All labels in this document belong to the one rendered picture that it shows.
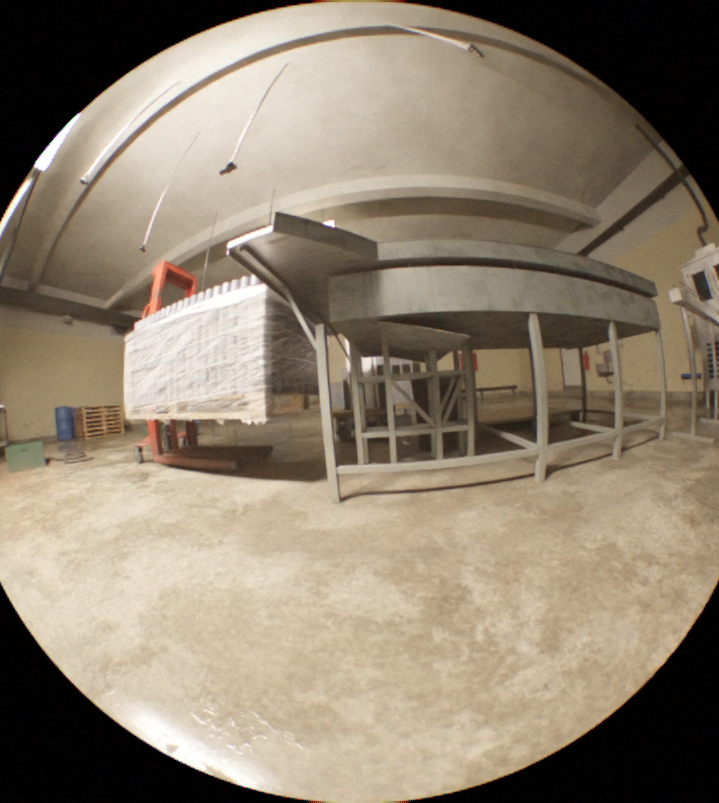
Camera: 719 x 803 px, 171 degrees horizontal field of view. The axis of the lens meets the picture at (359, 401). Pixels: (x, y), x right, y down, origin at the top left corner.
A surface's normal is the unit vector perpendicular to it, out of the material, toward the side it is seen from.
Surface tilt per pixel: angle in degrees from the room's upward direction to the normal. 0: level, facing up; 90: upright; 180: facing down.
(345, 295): 90
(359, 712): 0
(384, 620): 0
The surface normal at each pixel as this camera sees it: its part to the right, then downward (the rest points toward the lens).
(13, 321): 0.99, -0.07
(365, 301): -0.14, 0.04
